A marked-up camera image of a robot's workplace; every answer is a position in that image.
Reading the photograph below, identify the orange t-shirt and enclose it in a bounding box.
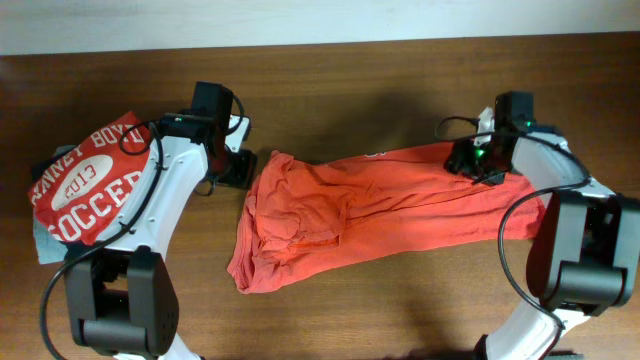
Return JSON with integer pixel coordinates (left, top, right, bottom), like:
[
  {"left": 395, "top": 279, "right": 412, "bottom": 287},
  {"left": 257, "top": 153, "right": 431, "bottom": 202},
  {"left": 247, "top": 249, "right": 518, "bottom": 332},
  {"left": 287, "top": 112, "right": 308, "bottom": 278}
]
[{"left": 227, "top": 143, "right": 533, "bottom": 294}]

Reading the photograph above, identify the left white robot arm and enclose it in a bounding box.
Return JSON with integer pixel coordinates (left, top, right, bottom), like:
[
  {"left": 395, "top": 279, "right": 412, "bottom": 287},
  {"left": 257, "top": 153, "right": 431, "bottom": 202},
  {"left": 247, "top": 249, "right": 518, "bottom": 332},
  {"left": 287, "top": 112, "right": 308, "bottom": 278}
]
[{"left": 62, "top": 114, "right": 256, "bottom": 359}]

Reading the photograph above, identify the folded navy shirt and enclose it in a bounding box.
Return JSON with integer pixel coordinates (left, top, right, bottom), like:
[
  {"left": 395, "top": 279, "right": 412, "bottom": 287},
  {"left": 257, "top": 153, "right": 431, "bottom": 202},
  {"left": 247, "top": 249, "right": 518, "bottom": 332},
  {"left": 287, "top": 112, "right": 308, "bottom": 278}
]
[{"left": 30, "top": 150, "right": 69, "bottom": 183}]

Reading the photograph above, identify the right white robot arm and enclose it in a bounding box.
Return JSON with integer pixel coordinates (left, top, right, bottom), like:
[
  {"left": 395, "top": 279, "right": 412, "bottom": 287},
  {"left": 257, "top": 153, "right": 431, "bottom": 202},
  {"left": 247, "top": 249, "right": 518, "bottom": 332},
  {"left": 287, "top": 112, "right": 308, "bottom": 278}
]
[{"left": 445, "top": 122, "right": 639, "bottom": 359}]

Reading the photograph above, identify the folded red soccer shirt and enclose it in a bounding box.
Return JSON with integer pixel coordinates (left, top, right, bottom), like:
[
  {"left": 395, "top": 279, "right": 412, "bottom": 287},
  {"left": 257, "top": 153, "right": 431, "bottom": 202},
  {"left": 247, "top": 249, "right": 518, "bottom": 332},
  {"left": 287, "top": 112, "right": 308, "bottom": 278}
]
[{"left": 28, "top": 112, "right": 150, "bottom": 245}]

